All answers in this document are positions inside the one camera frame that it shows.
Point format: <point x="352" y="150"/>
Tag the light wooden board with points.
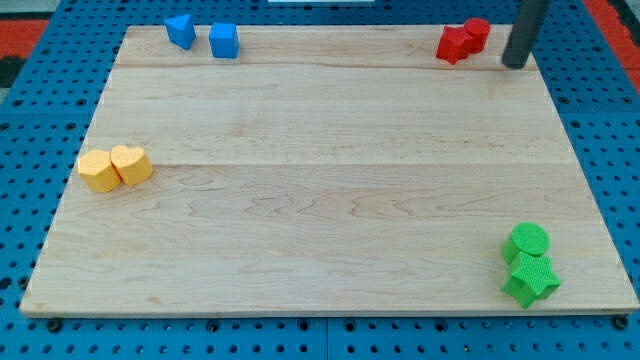
<point x="326" y="171"/>

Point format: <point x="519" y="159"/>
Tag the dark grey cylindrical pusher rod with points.
<point x="524" y="31"/>

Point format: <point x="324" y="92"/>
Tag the yellow heart block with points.
<point x="132" y="164"/>

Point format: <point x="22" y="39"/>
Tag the green cylinder block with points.
<point x="526" y="237"/>

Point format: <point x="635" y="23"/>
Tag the blue triangle block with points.
<point x="181" y="31"/>

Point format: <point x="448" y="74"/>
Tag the yellow hexagon block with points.
<point x="96" y="169"/>

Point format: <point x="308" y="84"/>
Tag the blue cube block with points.
<point x="224" y="40"/>

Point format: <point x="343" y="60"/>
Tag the red star block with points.
<point x="454" y="44"/>

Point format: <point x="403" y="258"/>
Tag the red cylinder block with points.
<point x="478" y="29"/>

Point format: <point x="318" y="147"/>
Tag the green star block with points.
<point x="530" y="278"/>

